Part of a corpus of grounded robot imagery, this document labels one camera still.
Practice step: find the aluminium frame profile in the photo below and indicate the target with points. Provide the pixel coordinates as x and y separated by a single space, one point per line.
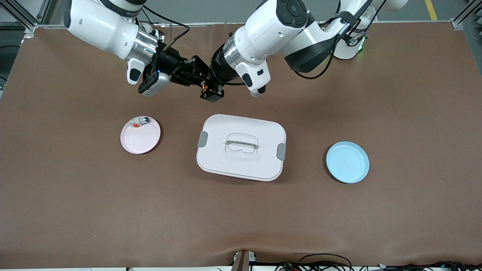
465 17
22 15

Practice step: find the white lidded storage box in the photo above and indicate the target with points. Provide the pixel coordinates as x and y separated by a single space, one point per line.
241 162

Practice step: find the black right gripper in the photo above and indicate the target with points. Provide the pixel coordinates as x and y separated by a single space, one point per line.
170 61

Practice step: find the light blue round plate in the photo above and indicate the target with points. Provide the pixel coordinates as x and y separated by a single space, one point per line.
347 162

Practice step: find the white switch with green button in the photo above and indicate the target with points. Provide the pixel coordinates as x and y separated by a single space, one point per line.
142 121

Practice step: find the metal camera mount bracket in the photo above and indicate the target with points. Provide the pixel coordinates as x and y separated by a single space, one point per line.
243 260

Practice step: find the pink round plate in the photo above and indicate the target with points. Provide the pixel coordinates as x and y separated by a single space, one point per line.
140 139

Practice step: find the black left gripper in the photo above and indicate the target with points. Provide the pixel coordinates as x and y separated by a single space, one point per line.
217 71

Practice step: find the black and orange switch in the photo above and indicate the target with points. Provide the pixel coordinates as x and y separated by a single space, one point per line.
203 87

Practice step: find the grey box latch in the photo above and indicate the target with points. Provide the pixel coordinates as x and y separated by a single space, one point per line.
281 151
202 139

